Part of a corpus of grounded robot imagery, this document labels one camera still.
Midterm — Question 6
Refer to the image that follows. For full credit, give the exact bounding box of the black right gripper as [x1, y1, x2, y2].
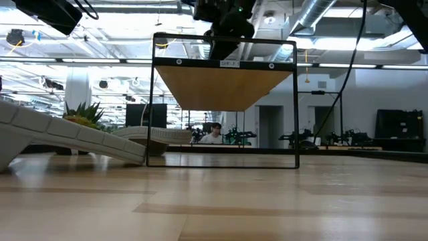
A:
[203, 13, 255, 62]

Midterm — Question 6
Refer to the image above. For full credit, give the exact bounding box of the black frame wooden shelf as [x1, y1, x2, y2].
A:
[146, 32, 300, 170]

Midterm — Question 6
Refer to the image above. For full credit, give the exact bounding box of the person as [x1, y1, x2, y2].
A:
[199, 122, 224, 145]

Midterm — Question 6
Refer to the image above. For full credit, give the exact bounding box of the long wooden background table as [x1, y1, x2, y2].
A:
[167, 143, 383, 155]

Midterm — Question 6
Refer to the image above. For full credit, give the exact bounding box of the black computer monitor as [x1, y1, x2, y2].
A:
[126, 103, 168, 129]

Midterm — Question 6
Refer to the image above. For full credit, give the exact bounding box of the trailing green vine plant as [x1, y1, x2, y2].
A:
[100, 123, 125, 133]

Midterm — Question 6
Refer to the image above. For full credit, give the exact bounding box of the white round pillar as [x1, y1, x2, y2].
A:
[64, 66, 92, 111]

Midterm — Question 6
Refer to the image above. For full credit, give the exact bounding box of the potted succulent in black pot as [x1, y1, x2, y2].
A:
[55, 102, 105, 156]

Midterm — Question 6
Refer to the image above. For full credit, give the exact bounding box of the black background cabinet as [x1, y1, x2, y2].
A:
[374, 109, 427, 153]

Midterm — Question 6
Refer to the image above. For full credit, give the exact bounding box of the yellow hanging cord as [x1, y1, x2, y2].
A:
[303, 50, 310, 84]

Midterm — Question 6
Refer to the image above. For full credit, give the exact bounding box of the black metal background frame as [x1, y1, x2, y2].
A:
[298, 90, 344, 148]

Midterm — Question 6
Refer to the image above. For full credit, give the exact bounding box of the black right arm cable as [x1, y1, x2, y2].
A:
[314, 0, 368, 143]

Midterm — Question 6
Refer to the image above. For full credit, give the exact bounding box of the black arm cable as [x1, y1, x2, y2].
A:
[314, 0, 368, 143]
[73, 0, 100, 21]

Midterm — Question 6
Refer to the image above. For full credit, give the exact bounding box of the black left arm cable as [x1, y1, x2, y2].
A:
[73, 0, 100, 21]

